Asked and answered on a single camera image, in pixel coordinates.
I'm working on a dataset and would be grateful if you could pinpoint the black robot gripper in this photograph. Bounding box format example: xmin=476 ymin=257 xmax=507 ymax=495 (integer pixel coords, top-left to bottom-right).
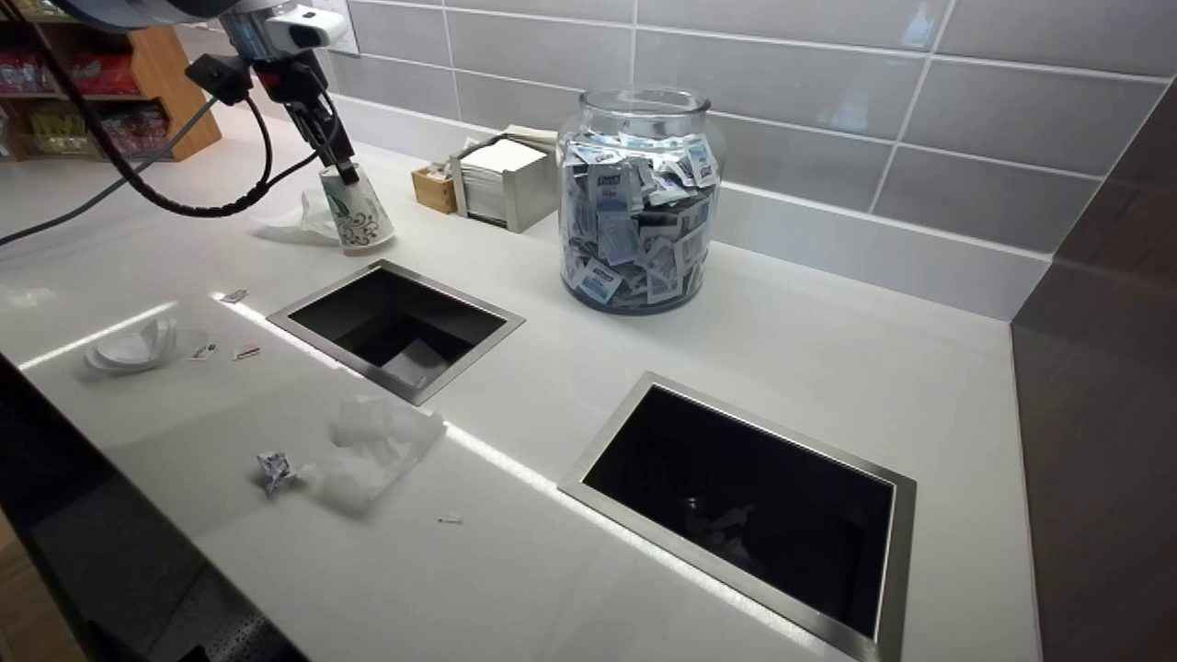
xmin=254 ymin=56 xmax=361 ymax=185

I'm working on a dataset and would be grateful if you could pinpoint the patterned paper cup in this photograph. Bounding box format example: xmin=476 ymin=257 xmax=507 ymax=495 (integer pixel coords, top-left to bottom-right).
xmin=321 ymin=168 xmax=395 ymax=254

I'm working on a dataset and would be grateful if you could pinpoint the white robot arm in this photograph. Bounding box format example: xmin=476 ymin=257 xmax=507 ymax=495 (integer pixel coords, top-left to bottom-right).
xmin=56 ymin=0 xmax=361 ymax=185

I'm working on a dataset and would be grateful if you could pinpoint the white tissue behind cup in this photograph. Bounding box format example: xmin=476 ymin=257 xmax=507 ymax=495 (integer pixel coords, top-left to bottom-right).
xmin=259 ymin=186 xmax=338 ymax=248

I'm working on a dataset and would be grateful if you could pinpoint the white plastic cup lid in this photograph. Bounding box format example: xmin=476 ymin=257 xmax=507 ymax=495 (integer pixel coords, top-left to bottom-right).
xmin=83 ymin=315 xmax=178 ymax=380

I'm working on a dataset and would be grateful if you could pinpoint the small wooden packet box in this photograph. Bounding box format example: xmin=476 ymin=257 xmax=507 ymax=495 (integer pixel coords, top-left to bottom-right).
xmin=414 ymin=164 xmax=458 ymax=212

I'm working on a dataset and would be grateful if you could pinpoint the near square counter opening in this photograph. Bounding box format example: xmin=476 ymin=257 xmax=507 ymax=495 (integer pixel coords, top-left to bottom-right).
xmin=271 ymin=260 xmax=522 ymax=406

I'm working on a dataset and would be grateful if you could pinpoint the square counter opening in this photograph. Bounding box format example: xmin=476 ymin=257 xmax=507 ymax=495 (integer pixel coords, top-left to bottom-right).
xmin=271 ymin=260 xmax=522 ymax=406
xmin=563 ymin=371 xmax=918 ymax=662

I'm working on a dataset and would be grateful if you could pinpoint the wooden snack shelf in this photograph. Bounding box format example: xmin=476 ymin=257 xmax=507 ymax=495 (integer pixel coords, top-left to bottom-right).
xmin=0 ymin=0 xmax=221 ymax=162

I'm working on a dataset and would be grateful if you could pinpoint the crumpled white napkin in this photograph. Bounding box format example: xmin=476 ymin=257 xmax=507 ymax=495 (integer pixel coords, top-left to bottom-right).
xmin=300 ymin=397 xmax=447 ymax=517

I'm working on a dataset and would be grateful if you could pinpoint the glass jar of packets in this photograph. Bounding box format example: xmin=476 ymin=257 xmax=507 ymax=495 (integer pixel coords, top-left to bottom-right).
xmin=557 ymin=88 xmax=720 ymax=315

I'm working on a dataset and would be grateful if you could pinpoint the small crumpled foil wrapper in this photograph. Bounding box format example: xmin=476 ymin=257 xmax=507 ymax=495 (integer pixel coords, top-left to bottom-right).
xmin=254 ymin=452 xmax=295 ymax=495

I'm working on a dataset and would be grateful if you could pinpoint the far square counter opening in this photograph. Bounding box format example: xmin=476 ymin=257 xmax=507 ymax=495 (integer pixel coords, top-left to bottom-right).
xmin=563 ymin=371 xmax=918 ymax=662

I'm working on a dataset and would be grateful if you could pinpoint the white wall outlet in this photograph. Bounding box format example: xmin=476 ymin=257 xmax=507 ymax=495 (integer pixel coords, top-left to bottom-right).
xmin=336 ymin=0 xmax=361 ymax=56

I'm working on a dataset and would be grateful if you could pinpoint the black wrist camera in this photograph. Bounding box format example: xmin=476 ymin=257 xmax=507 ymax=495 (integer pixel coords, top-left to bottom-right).
xmin=187 ymin=56 xmax=252 ymax=108

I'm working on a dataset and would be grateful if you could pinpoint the black power cable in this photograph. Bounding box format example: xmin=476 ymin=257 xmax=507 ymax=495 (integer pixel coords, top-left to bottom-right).
xmin=0 ymin=0 xmax=324 ymax=251

